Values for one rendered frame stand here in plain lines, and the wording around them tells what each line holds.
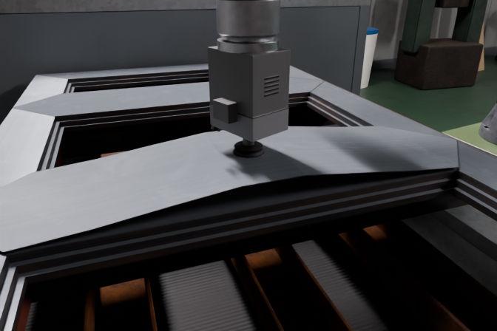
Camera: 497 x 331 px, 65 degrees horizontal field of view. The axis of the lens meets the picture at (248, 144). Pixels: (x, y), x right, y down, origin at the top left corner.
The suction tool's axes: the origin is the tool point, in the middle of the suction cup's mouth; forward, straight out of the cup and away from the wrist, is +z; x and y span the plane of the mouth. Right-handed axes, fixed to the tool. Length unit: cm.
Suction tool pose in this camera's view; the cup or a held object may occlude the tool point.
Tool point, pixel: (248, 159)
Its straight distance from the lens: 53.3
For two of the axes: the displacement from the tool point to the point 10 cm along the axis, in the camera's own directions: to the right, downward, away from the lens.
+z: 0.0, 9.2, 3.9
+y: 6.7, 2.9, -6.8
